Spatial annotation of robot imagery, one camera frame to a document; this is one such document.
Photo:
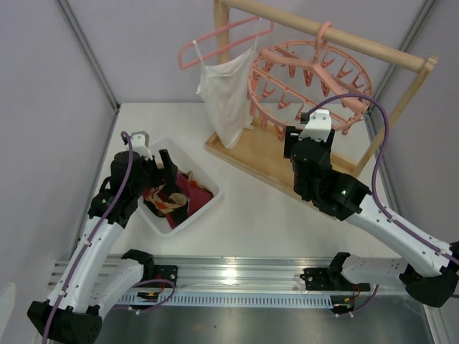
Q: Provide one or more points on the white plastic basket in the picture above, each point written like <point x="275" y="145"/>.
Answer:
<point x="185" y="163"/>

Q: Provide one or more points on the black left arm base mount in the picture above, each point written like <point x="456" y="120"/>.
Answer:
<point x="165" y="272"/>

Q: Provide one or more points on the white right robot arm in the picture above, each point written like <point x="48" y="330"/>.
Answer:
<point x="426" y="268"/>

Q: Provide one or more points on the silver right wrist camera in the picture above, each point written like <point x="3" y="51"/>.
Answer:
<point x="317" y="127"/>

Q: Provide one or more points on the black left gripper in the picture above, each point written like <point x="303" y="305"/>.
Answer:
<point x="158" y="172"/>

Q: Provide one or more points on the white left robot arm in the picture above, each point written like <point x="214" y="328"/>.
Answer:
<point x="74" y="310"/>

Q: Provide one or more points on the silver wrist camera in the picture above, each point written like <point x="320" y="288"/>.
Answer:
<point x="317" y="127"/>
<point x="137" y="142"/>

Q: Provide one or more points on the white camisole top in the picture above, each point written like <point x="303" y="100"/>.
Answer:
<point x="223" y="88"/>

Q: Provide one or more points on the aluminium mounting rail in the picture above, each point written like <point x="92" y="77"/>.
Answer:
<point x="240" y="274"/>

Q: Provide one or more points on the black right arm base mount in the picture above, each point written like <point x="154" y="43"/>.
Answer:
<point x="322" y="279"/>

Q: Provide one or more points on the beige argyle sock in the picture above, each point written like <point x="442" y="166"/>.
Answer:
<point x="164" y="199"/>

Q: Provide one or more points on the pink clothes hanger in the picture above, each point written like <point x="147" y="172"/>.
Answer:
<point x="226" y="45"/>

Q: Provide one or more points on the pink round clip hanger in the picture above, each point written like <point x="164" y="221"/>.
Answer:
<point x="306" y="72"/>

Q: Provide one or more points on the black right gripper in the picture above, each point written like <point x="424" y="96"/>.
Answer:
<point x="290" y="142"/>

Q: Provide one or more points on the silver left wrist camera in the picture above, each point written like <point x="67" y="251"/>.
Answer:
<point x="137" y="142"/>

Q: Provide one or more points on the white slotted cable duct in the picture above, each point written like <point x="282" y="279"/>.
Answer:
<point x="298" y="300"/>

